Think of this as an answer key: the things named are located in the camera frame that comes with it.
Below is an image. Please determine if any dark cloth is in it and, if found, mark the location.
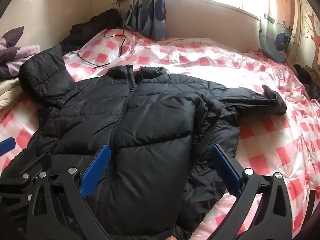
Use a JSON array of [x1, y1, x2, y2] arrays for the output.
[[294, 64, 320, 102]]

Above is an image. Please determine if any tree wall sticker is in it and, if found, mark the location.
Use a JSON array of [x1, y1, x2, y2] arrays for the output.
[[300, 0, 320, 63]]

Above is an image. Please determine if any cream quilt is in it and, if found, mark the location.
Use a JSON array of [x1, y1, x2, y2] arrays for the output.
[[0, 76, 28, 110]]

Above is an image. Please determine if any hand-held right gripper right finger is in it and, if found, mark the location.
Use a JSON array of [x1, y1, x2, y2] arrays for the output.
[[204, 144, 293, 240]]

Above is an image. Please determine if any pink checked bed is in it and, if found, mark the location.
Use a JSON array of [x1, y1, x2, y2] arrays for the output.
[[0, 27, 320, 240]]

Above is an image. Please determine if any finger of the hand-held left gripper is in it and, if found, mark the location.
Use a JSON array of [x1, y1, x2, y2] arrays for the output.
[[0, 137, 16, 153], [0, 154, 52, 193]]

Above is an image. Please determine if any blue patterned curtain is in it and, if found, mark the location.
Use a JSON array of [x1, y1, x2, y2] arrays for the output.
[[259, 0, 300, 63], [122, 0, 167, 42]]

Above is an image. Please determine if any purple patterned blanket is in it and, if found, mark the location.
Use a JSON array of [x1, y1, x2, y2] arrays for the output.
[[0, 26, 40, 77]]

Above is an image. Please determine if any dark clothes pile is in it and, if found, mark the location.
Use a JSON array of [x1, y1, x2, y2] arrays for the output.
[[61, 8, 123, 54]]

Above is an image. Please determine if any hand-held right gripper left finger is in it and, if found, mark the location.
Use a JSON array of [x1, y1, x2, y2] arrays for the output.
[[26, 144, 112, 240]]

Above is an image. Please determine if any black cable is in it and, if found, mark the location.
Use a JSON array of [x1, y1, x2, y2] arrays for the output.
[[77, 0, 127, 69]]

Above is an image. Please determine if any black puffer jacket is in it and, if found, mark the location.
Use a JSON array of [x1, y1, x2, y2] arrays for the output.
[[19, 44, 288, 240]]

